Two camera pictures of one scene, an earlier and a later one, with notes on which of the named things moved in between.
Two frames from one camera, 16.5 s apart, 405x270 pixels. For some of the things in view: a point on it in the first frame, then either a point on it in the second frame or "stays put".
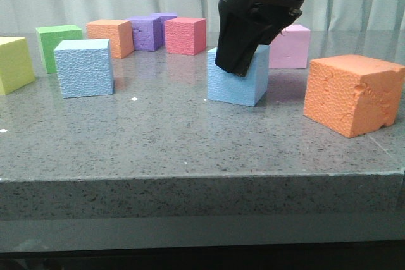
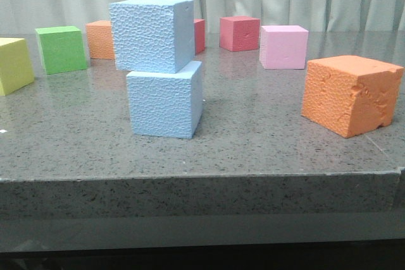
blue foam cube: (228, 87) -> (168, 105)
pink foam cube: (288, 50) stays put
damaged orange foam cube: (354, 95) stays put
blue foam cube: (85, 67) -> (153, 35)
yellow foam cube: (16, 70) stays put
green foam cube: (50, 37) stays put
